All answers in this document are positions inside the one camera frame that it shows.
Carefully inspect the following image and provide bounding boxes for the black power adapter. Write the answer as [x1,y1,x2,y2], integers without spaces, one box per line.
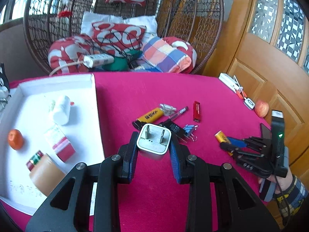
[158,122,187,143]

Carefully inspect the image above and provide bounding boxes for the pink tablecloth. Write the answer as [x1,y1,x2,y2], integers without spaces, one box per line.
[0,71,278,232]

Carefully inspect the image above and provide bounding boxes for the black smartphone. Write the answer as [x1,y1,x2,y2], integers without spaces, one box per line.
[259,123,272,141]

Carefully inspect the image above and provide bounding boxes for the white charger plug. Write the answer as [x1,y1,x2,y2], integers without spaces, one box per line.
[136,124,172,160]

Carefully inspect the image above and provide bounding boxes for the brown wicker hanging chair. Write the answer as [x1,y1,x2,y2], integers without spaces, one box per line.
[23,0,225,76]

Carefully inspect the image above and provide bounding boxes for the white cardboard box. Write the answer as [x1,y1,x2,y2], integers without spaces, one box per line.
[0,73,105,217]

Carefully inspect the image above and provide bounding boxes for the white power bank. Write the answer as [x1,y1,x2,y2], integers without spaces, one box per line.
[218,73,238,93]

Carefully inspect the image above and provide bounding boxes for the small white square charger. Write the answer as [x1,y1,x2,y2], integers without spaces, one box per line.
[243,97,256,110]

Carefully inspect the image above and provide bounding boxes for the white corded power adapter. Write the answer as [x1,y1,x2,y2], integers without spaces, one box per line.
[49,54,114,76]

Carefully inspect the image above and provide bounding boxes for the white plastic bottle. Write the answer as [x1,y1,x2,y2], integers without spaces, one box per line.
[48,95,74,125]

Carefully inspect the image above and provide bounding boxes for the clear black pen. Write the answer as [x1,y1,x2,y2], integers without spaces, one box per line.
[158,106,189,127]

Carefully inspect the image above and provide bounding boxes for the red rectangular stick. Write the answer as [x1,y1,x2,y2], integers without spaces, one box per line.
[193,101,202,122]

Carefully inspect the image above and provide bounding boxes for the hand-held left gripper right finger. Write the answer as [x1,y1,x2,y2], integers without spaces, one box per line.
[168,139,280,232]

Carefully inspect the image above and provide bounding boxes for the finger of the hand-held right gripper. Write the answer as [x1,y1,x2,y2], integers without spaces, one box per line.
[220,142,273,177]
[227,136,272,154]

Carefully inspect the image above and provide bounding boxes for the black cat glasses holder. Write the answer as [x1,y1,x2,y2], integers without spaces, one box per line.
[0,62,10,97]

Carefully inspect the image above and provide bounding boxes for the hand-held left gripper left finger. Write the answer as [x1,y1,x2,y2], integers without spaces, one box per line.
[25,132,139,232]

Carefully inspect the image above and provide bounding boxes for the wooden door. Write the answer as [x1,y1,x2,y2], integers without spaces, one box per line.
[200,0,309,223]

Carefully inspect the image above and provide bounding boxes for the small red white box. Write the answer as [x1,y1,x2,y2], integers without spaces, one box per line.
[43,124,76,162]

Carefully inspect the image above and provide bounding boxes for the round red white cushion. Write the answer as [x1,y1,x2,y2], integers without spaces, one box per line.
[48,35,97,74]

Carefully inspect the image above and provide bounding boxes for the beige cardboard screen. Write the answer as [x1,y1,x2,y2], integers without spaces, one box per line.
[0,22,49,83]

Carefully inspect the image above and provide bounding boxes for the green plush cushion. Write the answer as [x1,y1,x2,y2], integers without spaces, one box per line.
[103,49,143,72]

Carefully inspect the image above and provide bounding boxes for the orange tangerine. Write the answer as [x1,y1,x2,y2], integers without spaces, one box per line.
[7,129,24,150]

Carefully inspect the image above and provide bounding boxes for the plaid and red cushion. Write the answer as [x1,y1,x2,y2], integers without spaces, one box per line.
[135,36,198,74]

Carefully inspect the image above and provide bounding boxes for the yellow lighter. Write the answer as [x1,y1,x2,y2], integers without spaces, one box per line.
[132,108,164,130]

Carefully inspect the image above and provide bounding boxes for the red apple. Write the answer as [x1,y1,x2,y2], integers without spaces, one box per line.
[254,100,269,118]

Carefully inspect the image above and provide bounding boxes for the yellow battery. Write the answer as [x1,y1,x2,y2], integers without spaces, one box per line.
[215,130,233,156]

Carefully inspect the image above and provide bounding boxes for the person's right hand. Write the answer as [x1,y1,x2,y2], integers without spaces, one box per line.
[258,174,295,195]

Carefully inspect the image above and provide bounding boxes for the square red white cushion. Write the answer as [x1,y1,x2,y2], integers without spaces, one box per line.
[91,21,147,51]

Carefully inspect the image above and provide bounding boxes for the window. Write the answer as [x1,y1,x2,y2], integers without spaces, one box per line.
[0,0,33,26]

